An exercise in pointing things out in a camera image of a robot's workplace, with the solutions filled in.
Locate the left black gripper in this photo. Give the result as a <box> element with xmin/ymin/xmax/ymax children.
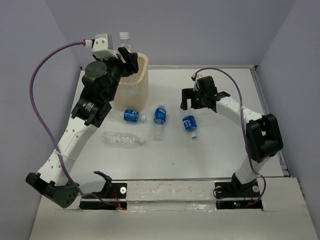
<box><xmin>93</xmin><ymin>48</ymin><xmax>139</xmax><ymax>103</ymax></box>

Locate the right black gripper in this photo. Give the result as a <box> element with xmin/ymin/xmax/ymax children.
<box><xmin>180</xmin><ymin>87</ymin><xmax>207</xmax><ymax>110</ymax></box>

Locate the blue label bottle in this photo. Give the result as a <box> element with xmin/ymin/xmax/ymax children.
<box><xmin>109</xmin><ymin>109</ymin><xmax>147</xmax><ymax>124</ymax></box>
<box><xmin>180</xmin><ymin>109</ymin><xmax>198</xmax><ymax>140</ymax></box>
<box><xmin>153</xmin><ymin>103</ymin><xmax>167</xmax><ymax>141</ymax></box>

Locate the clear bottle without label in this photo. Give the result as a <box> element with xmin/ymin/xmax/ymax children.
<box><xmin>119</xmin><ymin>32</ymin><xmax>139</xmax><ymax>96</ymax></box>

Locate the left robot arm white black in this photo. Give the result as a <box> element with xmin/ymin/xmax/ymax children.
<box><xmin>25</xmin><ymin>47</ymin><xmax>139</xmax><ymax>209</ymax></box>

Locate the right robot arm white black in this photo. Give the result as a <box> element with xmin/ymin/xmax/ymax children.
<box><xmin>180</xmin><ymin>75</ymin><xmax>284</xmax><ymax>196</ymax></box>

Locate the cream plastic bin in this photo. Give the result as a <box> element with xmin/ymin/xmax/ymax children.
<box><xmin>113</xmin><ymin>53</ymin><xmax>149</xmax><ymax>111</ymax></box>

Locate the clear bottle lying left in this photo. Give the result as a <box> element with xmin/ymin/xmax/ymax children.
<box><xmin>102</xmin><ymin>131</ymin><xmax>146</xmax><ymax>148</ymax></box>

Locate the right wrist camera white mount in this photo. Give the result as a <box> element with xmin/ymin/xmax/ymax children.
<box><xmin>191</xmin><ymin>73</ymin><xmax>203</xmax><ymax>92</ymax></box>

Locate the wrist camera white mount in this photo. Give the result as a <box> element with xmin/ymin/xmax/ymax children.
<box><xmin>83</xmin><ymin>33</ymin><xmax>118</xmax><ymax>60</ymax></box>
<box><xmin>191</xmin><ymin>73</ymin><xmax>203</xmax><ymax>92</ymax></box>

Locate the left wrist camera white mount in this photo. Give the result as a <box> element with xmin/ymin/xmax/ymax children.
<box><xmin>83</xmin><ymin>33</ymin><xmax>118</xmax><ymax>60</ymax></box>

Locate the aluminium table edge frame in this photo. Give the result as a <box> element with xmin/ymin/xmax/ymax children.
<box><xmin>79</xmin><ymin>64</ymin><xmax>292</xmax><ymax>177</ymax></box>

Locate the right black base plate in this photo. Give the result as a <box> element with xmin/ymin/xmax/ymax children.
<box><xmin>212</xmin><ymin>180</ymin><xmax>263</xmax><ymax>210</ymax></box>

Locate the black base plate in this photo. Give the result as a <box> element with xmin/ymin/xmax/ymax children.
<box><xmin>79</xmin><ymin>171</ymin><xmax>128</xmax><ymax>211</ymax></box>
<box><xmin>212</xmin><ymin>180</ymin><xmax>263</xmax><ymax>210</ymax></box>

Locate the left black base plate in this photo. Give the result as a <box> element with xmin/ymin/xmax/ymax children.
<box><xmin>79</xmin><ymin>171</ymin><xmax>128</xmax><ymax>211</ymax></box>

